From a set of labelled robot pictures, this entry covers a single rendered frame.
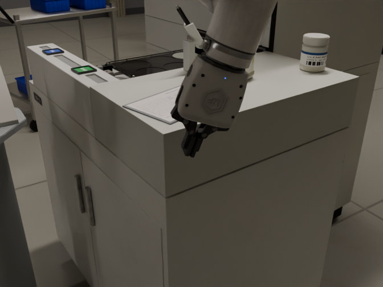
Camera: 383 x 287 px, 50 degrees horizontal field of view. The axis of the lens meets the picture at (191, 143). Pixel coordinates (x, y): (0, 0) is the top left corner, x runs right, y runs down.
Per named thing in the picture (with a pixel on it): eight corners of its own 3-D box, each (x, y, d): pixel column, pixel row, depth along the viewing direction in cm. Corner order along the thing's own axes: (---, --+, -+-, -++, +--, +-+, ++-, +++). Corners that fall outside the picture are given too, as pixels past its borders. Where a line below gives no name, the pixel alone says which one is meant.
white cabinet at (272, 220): (171, 204, 223) (167, 56, 187) (312, 325, 153) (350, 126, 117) (56, 251, 190) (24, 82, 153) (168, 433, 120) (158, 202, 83)
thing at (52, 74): (58, 80, 154) (52, 42, 148) (126, 129, 114) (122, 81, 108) (33, 84, 149) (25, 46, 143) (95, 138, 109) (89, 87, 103)
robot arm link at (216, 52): (210, 41, 59) (203, 61, 60) (263, 58, 62) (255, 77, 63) (198, 28, 66) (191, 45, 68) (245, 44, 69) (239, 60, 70)
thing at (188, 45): (198, 66, 119) (198, 19, 113) (206, 69, 116) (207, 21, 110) (180, 69, 116) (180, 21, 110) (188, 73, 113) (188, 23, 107)
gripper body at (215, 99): (201, 53, 60) (177, 120, 65) (261, 72, 64) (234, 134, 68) (191, 40, 67) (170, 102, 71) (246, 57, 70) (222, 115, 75)
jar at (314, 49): (310, 64, 121) (314, 31, 116) (330, 69, 116) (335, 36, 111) (293, 68, 117) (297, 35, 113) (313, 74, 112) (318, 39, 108)
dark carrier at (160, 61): (189, 50, 164) (189, 49, 164) (248, 70, 139) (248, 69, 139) (111, 64, 146) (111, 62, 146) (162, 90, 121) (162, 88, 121)
